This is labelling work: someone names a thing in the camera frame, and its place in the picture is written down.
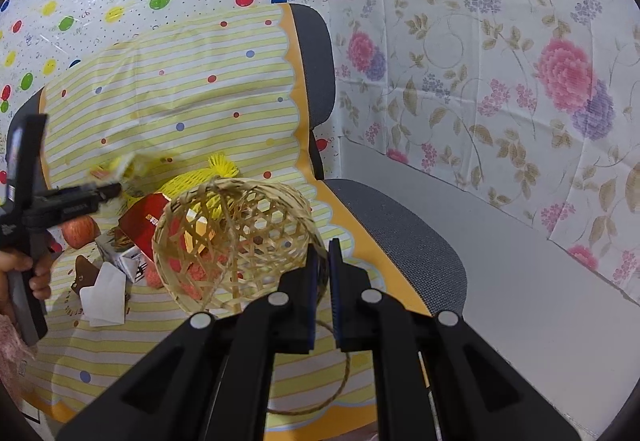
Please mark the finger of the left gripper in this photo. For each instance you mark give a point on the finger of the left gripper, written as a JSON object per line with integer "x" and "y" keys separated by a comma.
{"x": 108, "y": 191}

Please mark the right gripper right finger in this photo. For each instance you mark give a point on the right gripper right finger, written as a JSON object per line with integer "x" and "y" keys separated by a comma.
{"x": 435, "y": 378}

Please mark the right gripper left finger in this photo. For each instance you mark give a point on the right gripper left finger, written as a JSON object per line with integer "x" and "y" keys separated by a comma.
{"x": 210, "y": 378}

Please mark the yellow foam fruit net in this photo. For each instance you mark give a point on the yellow foam fruit net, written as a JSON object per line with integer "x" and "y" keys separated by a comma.
{"x": 218, "y": 165}

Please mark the woven bamboo basket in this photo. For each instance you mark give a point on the woven bamboo basket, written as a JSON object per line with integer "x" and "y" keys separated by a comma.
{"x": 264, "y": 228}

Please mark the pink fuzzy sleeve forearm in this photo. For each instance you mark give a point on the pink fuzzy sleeve forearm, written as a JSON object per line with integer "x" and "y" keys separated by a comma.
{"x": 13, "y": 351}

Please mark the person's left hand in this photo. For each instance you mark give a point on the person's left hand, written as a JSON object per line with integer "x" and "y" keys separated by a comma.
{"x": 14, "y": 261}

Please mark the red paper packet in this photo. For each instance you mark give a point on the red paper packet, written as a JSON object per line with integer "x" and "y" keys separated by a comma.
{"x": 139, "y": 222}

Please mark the red apple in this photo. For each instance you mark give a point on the red apple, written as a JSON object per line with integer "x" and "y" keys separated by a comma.
{"x": 80, "y": 232}

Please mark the white milk carton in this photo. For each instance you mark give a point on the white milk carton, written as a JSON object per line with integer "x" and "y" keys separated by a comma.
{"x": 118, "y": 249}

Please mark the brown leather pouch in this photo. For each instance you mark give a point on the brown leather pouch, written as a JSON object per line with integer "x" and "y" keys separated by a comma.
{"x": 86, "y": 273}

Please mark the orange knitted hat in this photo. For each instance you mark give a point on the orange knitted hat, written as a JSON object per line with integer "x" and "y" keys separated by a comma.
{"x": 197, "y": 279}

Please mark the yellow striped chair cloth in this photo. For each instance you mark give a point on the yellow striped chair cloth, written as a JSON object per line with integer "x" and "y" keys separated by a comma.
{"x": 75, "y": 362}

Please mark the floral pattern wall sheet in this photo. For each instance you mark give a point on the floral pattern wall sheet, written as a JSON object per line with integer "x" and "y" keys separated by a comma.
{"x": 530, "y": 105}

